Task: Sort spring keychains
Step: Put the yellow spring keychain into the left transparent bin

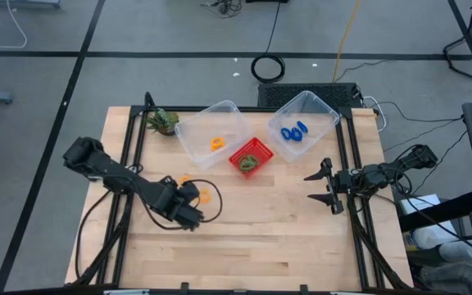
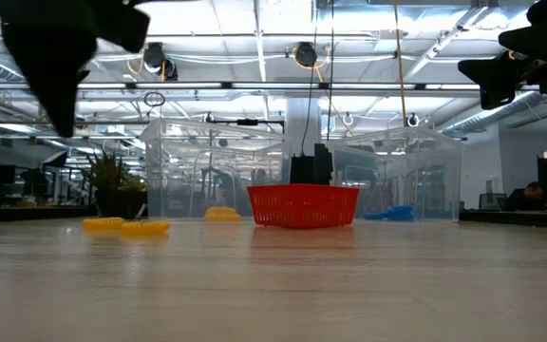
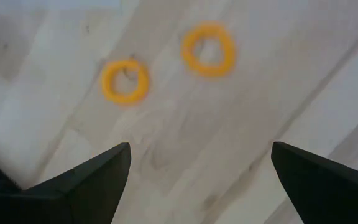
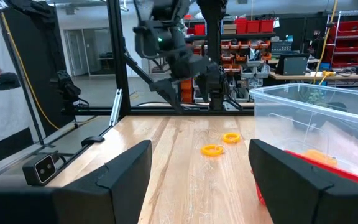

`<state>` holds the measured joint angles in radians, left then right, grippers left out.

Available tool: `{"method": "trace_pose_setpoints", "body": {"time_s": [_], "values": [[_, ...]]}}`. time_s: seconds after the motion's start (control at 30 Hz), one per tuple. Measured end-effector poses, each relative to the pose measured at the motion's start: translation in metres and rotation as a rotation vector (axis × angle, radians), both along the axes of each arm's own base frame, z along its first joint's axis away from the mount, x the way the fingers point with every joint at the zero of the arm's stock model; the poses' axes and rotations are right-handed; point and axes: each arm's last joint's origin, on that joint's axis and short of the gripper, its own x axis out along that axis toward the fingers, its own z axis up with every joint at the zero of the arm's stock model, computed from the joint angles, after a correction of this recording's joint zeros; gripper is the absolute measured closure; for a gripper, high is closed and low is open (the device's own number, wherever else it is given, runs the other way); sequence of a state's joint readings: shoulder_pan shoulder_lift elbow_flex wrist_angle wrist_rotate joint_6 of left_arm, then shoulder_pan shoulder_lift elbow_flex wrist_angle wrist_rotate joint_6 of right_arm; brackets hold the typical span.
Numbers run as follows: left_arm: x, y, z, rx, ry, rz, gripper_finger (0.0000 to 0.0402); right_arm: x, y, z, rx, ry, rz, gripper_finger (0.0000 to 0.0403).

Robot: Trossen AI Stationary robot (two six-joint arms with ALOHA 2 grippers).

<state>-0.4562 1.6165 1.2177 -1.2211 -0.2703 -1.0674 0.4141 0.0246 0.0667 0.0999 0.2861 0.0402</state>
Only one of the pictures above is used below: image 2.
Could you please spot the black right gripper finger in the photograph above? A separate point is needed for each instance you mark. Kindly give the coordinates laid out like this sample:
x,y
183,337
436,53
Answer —
x,y
527,43
492,81

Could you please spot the red plastic mesh basket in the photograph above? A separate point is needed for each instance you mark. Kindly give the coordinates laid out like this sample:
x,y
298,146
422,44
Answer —
x,y
302,206

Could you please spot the person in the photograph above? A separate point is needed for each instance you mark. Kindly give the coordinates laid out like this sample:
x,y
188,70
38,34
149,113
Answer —
x,y
525,197

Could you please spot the black perforated computer case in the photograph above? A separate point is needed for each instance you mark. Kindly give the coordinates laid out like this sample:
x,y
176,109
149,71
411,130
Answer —
x,y
307,171

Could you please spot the small potted green plant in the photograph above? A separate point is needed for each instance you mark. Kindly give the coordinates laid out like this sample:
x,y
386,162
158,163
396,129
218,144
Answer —
x,y
112,199

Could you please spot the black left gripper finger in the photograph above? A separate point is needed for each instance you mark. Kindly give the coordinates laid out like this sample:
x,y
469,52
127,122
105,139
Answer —
x,y
128,26
57,76

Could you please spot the silver ventilation duct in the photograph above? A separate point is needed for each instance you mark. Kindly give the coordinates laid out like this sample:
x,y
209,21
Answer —
x,y
492,116

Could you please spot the clear plastic storage bin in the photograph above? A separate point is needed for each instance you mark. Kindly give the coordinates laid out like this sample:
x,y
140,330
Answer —
x,y
444,190
183,190

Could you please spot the dark computer monitor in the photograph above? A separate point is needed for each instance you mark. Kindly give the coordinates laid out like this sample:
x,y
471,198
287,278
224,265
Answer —
x,y
544,180

